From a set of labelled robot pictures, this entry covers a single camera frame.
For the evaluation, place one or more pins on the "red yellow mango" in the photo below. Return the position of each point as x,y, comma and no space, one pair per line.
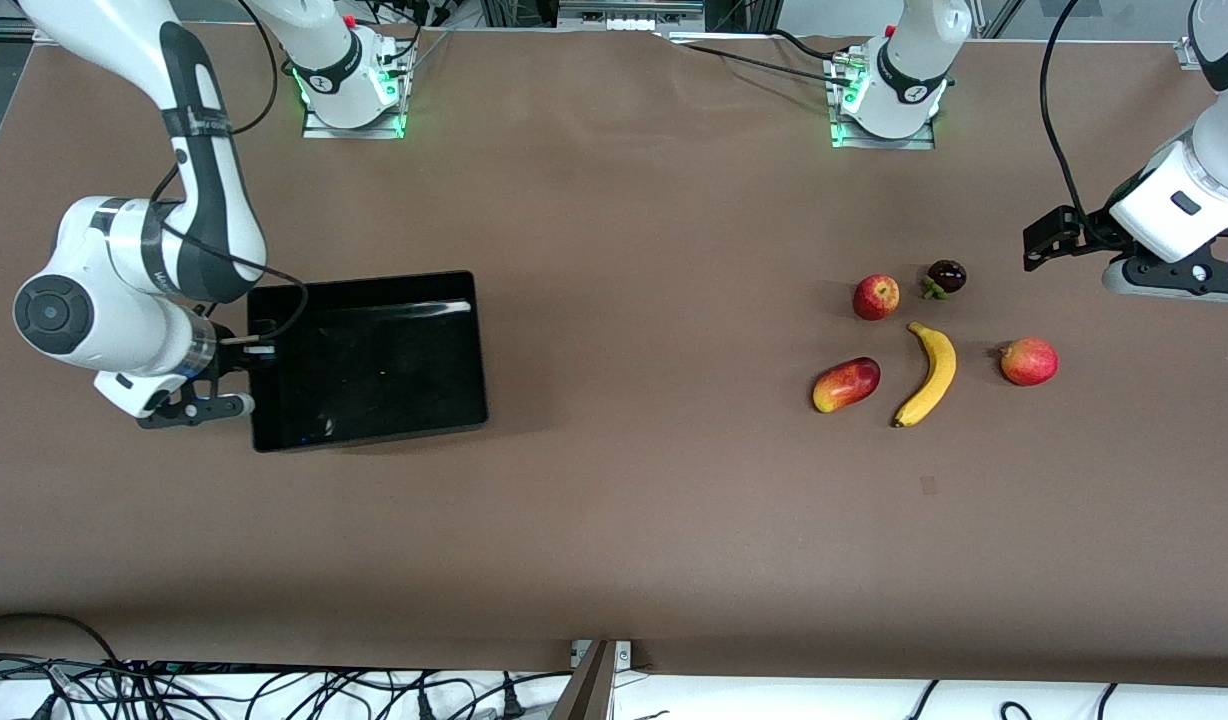
846,385

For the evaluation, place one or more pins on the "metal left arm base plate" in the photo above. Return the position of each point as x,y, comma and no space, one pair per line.
854,143

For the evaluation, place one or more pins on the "dark angled post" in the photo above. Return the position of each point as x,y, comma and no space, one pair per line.
589,690

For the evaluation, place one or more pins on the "red yellow round fruit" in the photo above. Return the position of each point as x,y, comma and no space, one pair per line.
1030,362

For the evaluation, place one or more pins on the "red apple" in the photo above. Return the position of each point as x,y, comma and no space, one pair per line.
876,298

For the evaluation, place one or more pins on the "aluminium corner extrusion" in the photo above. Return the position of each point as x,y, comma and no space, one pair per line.
1186,50

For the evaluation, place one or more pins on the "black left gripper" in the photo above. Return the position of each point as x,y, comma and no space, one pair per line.
1092,232

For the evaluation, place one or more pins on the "yellow banana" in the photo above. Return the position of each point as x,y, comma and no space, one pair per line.
936,375

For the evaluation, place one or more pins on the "dark purple mangosteen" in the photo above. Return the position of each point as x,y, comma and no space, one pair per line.
946,276

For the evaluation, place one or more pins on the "black plastic box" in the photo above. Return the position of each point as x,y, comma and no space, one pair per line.
374,370

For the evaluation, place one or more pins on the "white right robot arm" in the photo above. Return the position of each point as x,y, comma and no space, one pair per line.
104,300

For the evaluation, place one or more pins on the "grey background equipment box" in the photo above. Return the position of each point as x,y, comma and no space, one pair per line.
629,12

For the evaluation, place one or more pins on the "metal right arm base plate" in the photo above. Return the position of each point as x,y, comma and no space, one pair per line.
319,130

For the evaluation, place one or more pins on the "small metal table bracket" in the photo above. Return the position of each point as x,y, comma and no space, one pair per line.
624,653

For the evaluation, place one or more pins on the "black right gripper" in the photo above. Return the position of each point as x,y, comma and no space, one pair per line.
228,345

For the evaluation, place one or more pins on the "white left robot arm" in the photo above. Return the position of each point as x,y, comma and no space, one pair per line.
1174,210

